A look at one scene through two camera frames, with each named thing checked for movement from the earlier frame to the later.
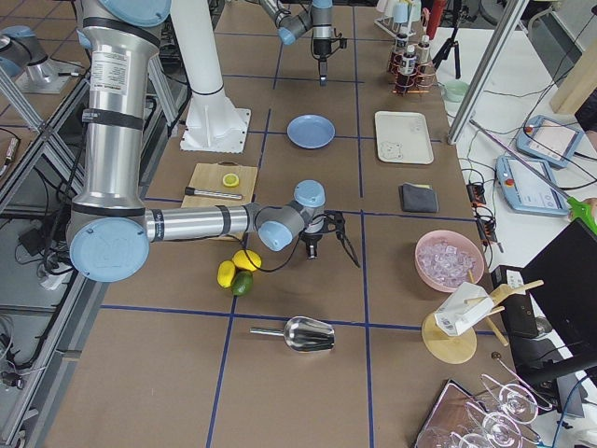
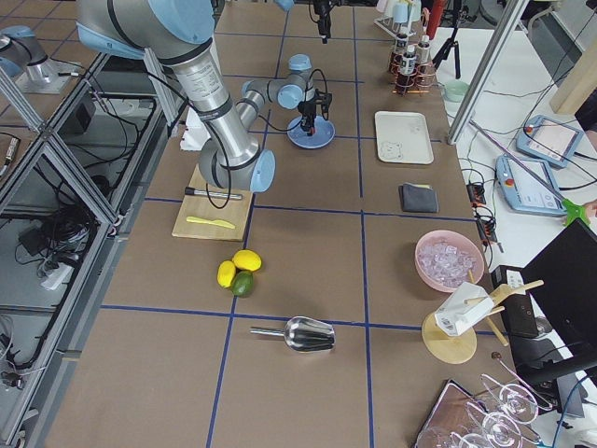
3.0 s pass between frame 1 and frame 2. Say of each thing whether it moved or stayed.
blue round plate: stayed
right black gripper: moved
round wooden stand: stayed
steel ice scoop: stayed
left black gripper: moved
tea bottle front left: stayed
